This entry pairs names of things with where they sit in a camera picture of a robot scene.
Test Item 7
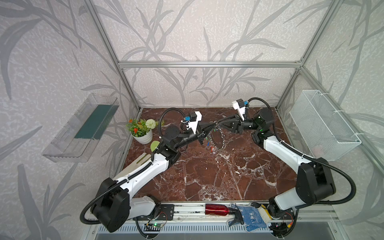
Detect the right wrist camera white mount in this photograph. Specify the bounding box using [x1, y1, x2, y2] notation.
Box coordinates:
[232, 99, 246, 121]

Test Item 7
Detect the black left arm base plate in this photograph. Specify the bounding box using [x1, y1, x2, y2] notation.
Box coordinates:
[150, 204, 175, 221]

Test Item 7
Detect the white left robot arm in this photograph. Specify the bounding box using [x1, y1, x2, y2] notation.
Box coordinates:
[80, 111, 218, 233]

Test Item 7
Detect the potted artificial flower plant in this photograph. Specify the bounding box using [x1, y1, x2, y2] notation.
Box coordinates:
[126, 119, 164, 145]

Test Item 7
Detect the aluminium frame crossbar back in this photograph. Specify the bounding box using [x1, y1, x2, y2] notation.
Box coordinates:
[118, 61, 301, 69]

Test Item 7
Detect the aluminium frame post right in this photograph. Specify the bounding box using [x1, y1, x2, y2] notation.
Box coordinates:
[276, 0, 343, 111]

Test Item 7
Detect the white wire mesh basket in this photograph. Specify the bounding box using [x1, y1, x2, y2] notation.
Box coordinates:
[290, 90, 362, 161]

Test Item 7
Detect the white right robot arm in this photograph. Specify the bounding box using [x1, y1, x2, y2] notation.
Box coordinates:
[217, 98, 357, 218]

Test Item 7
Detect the clear plastic wall shelf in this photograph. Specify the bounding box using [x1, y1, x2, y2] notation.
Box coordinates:
[42, 94, 120, 163]

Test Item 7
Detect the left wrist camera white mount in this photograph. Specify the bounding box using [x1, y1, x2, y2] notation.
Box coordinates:
[184, 111, 202, 134]

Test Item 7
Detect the green garden trowel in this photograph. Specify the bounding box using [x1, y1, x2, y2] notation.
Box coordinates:
[150, 141, 160, 152]

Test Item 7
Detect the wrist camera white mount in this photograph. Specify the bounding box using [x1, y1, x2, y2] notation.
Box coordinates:
[184, 111, 202, 134]
[232, 99, 246, 121]

